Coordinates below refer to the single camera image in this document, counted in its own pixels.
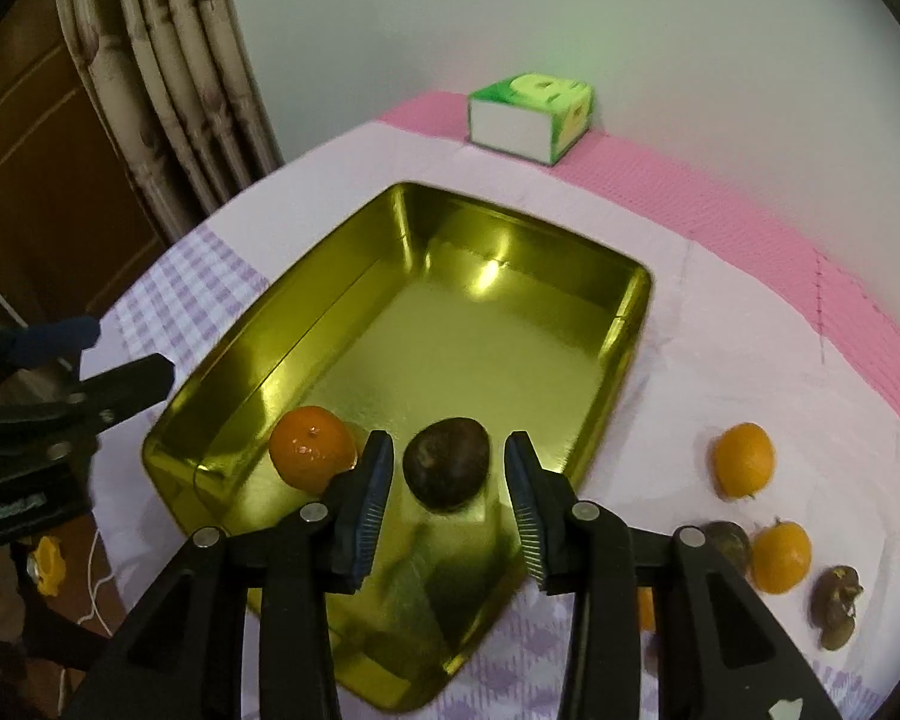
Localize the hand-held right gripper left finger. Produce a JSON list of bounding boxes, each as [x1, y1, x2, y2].
[[64, 430, 395, 720]]

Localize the white cable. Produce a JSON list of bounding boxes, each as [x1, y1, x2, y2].
[[58, 529, 117, 717]]

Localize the dark brown passion fruit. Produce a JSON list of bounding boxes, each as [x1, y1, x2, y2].
[[403, 416, 490, 515], [808, 565, 865, 652], [701, 520, 755, 577]]

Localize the pink and purple checked tablecloth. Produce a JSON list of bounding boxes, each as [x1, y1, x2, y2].
[[94, 90, 900, 720]]

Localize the orange tangerine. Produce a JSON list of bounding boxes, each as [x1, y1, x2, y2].
[[750, 517, 813, 595], [712, 422, 776, 502], [268, 405, 359, 496]]

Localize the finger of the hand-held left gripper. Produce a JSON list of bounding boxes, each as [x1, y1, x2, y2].
[[0, 354, 178, 497]]

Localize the small yellow object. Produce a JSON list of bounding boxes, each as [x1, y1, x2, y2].
[[30, 536, 67, 595]]

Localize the beige patterned curtain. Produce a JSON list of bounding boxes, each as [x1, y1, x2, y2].
[[52, 0, 284, 241]]

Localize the gold metal tray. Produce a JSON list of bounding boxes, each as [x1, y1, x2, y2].
[[141, 181, 653, 713]]

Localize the person's left hand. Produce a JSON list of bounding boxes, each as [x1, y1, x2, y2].
[[11, 317, 102, 370]]

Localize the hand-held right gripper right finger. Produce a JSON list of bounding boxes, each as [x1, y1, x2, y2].
[[504, 431, 845, 720]]

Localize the green and white tissue box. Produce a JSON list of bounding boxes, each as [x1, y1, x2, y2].
[[467, 73, 596, 167]]

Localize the brown wooden door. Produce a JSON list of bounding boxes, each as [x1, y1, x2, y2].
[[0, 0, 166, 331]]

